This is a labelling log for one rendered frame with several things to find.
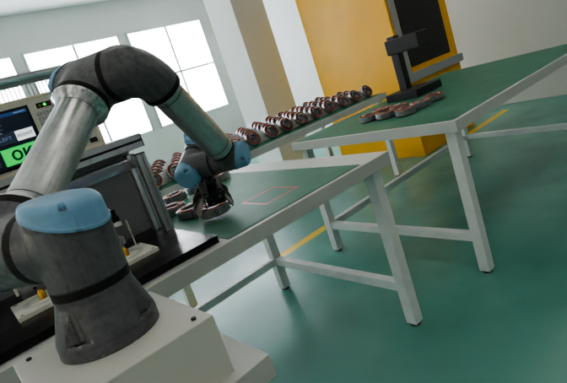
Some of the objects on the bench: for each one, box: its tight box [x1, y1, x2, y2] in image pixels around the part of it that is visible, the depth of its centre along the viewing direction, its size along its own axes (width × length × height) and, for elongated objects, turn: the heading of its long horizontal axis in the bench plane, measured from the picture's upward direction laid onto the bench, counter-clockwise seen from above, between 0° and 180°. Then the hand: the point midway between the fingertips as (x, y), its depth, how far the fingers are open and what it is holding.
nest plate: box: [126, 242, 159, 266], centre depth 136 cm, size 15×15×1 cm
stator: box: [176, 203, 204, 220], centre depth 173 cm, size 11×11×4 cm
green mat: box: [165, 165, 360, 240], centre depth 185 cm, size 94×61×1 cm, turn 96°
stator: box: [200, 201, 230, 219], centre depth 158 cm, size 11×11×4 cm
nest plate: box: [10, 289, 53, 323], centre depth 122 cm, size 15×15×1 cm
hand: (214, 210), depth 158 cm, fingers closed on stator, 13 cm apart
